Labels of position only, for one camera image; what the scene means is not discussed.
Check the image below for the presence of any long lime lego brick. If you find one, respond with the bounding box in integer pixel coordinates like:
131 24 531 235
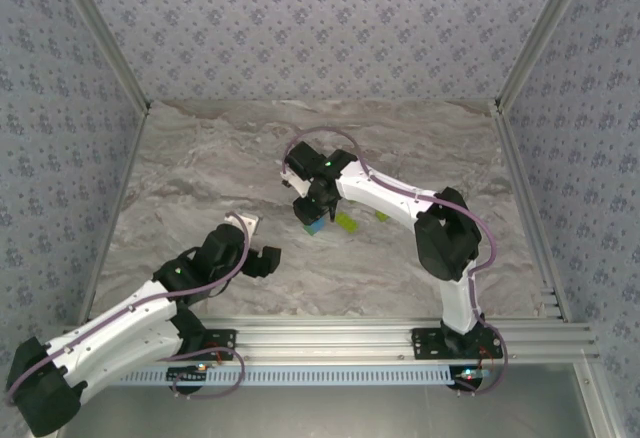
335 211 360 234

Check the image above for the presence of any grey metal panel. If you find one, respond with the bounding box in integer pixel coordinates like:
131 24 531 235
74 385 594 438

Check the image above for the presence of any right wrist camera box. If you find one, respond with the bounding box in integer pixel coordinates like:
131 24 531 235
280 166 312 195

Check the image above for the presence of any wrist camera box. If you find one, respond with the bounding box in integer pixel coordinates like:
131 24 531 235
280 166 312 195
224 211 263 237

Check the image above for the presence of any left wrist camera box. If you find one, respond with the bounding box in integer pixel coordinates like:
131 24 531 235
224 211 263 237

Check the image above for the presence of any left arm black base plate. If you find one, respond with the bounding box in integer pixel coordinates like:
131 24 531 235
189 329 237 362

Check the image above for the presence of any aluminium mounting rail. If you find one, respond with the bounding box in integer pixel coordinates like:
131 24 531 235
57 315 601 364

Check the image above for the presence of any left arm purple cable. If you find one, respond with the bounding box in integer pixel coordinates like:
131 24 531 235
4 215 247 404

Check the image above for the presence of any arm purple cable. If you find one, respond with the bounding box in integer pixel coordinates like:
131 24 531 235
4 215 247 404
282 126 516 398

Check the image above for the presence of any aluminium side rail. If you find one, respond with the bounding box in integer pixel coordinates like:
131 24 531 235
492 102 572 323
77 105 151 324

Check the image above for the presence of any white slotted cable duct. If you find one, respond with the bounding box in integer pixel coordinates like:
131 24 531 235
119 363 454 387

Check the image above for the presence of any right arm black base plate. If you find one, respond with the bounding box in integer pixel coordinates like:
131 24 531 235
409 327 504 362

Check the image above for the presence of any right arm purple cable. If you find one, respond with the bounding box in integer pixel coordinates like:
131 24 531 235
282 126 516 398

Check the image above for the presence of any aluminium corner post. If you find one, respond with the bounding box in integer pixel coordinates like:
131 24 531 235
493 0 597 112
49 0 152 114

